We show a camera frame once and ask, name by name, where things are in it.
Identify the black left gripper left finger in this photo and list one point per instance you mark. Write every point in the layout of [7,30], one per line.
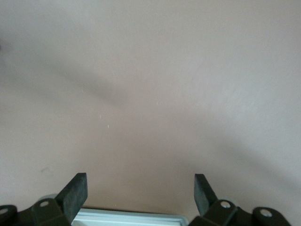
[74,197]

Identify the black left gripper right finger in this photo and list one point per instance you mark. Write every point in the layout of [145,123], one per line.
[203,197]

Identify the white plastic drawer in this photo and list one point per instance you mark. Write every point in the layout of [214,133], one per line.
[129,217]

